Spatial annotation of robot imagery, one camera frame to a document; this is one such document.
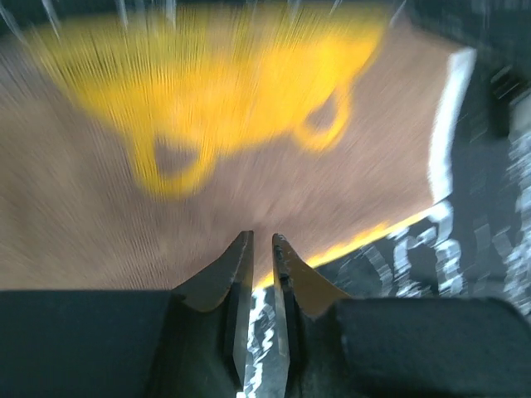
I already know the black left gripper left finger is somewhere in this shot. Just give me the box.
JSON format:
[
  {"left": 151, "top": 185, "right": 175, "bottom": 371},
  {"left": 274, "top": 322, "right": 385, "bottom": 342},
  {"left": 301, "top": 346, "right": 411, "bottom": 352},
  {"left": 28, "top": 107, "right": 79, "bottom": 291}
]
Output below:
[{"left": 1, "top": 231, "right": 254, "bottom": 397}]

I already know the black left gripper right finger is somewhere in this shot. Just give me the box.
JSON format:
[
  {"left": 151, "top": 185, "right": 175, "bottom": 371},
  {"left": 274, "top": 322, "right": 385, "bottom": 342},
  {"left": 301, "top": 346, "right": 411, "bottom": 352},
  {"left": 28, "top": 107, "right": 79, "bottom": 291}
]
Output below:
[{"left": 272, "top": 234, "right": 530, "bottom": 397}]

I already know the yellow towel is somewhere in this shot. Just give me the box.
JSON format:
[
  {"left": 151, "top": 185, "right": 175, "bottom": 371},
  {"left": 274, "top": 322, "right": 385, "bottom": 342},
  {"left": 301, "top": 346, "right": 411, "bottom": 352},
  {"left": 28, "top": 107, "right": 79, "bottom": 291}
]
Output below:
[{"left": 0, "top": 12, "right": 478, "bottom": 312}]

